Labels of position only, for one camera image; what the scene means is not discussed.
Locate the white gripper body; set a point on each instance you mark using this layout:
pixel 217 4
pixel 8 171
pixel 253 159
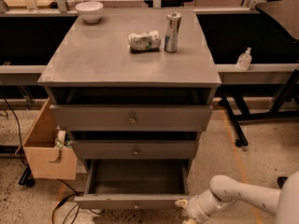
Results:
pixel 193 207

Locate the grey bottom drawer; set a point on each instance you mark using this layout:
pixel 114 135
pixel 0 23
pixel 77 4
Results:
pixel 135 184

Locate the grey drawer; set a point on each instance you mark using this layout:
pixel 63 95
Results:
pixel 135 145
pixel 135 184
pixel 130 109

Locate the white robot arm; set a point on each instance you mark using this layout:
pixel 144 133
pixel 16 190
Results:
pixel 224 191

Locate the grey middle drawer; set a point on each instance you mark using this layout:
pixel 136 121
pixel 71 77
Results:
pixel 135 145

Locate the grey drawer cabinet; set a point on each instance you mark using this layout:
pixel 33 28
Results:
pixel 98 56

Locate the grey top drawer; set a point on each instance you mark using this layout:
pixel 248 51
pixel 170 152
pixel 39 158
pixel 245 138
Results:
pixel 130 109

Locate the black caster wheel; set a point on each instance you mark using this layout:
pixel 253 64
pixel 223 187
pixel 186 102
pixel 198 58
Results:
pixel 281 180

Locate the hand sanitizer pump bottle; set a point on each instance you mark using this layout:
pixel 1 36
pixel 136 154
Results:
pixel 244 60

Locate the crushed green white can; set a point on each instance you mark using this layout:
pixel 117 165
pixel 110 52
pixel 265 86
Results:
pixel 144 41

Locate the upright silver can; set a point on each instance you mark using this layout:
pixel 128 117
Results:
pixel 173 21

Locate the white ceramic bowl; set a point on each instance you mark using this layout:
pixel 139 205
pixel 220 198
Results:
pixel 90 11

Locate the black table leg frame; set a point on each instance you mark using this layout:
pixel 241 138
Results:
pixel 237 109

